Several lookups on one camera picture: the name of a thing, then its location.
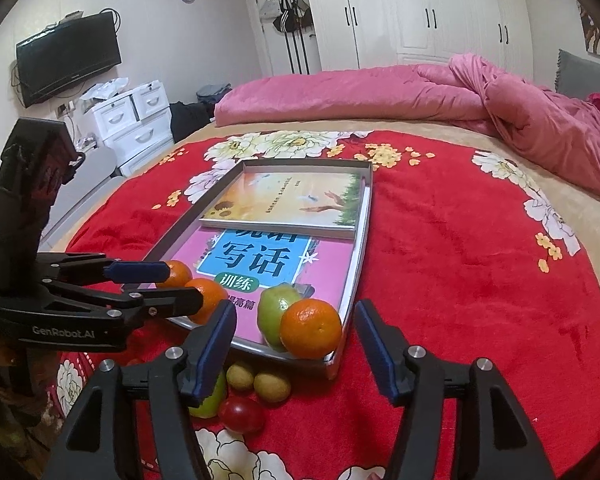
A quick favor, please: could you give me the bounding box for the shallow grey cardboard box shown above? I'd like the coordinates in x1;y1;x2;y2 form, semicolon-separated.
122;159;373;380

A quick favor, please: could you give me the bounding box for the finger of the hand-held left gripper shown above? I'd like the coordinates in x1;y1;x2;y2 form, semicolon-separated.
39;285;204;322
35;252;171;286

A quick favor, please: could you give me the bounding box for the pink cover book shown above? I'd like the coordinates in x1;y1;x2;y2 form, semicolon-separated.
177;227;361;346

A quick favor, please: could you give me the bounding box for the round green jujube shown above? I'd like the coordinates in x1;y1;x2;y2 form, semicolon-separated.
257;284;301;351

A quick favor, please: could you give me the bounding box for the white wardrobe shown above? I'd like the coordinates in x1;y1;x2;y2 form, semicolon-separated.
300;0;536;73

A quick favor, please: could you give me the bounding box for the sunflower cover book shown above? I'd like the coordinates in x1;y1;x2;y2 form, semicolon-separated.
199;171;368;240

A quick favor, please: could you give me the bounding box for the red cherry tomato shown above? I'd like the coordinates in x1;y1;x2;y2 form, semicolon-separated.
218;396;265;433

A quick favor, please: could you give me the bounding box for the white plastic bag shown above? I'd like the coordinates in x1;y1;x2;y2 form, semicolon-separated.
82;77;131;102

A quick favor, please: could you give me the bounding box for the small yellow-green jujube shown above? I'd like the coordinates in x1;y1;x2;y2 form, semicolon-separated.
253;371;292;404
226;362;256;392

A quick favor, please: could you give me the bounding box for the tree branch wall painting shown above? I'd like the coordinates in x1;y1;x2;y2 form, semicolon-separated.
577;0;600;66

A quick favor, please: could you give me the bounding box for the grey folded clothes pile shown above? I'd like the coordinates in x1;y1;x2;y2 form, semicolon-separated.
196;85;233;106

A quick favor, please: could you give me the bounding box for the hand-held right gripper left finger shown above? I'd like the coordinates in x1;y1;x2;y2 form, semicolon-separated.
45;300;238;480

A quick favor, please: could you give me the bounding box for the white drawer cabinet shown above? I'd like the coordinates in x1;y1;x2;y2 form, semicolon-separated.
80;80;176;178

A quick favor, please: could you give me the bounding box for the orange mandarin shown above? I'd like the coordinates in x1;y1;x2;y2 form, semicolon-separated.
280;299;342;360
182;278;229;325
155;260;193;290

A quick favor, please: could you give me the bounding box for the black flat television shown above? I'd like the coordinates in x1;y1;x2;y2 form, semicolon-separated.
15;12;123;108

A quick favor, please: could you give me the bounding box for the grey padded headboard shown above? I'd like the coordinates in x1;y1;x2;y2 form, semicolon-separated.
555;49;600;111

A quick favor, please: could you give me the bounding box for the pink quilt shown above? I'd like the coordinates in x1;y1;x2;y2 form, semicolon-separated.
214;52;600;198

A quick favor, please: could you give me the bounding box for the hanging black striped bag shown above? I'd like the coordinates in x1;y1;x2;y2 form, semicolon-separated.
272;0;303;36

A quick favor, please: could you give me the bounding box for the red floral blanket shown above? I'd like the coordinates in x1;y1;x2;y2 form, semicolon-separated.
55;129;600;480

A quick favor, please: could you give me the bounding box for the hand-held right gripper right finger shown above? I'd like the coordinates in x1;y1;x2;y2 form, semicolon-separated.
354;299;556;480

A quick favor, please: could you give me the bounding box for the oval green jujube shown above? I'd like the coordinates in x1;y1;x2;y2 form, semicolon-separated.
187;370;228;420

